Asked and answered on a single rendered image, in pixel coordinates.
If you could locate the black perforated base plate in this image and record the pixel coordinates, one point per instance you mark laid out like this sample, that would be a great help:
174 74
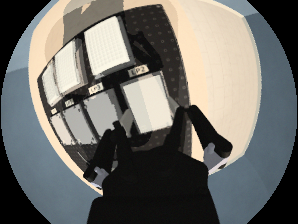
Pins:
153 42

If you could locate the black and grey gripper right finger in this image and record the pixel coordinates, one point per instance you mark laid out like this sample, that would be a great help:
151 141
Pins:
216 148

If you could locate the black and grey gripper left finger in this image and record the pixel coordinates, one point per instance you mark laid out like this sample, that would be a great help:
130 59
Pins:
101 164

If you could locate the clear plastic plate lid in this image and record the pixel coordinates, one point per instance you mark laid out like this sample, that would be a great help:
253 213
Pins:
65 67
148 103

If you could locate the grey angled control panel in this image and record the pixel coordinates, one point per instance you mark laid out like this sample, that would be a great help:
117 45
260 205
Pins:
114 162

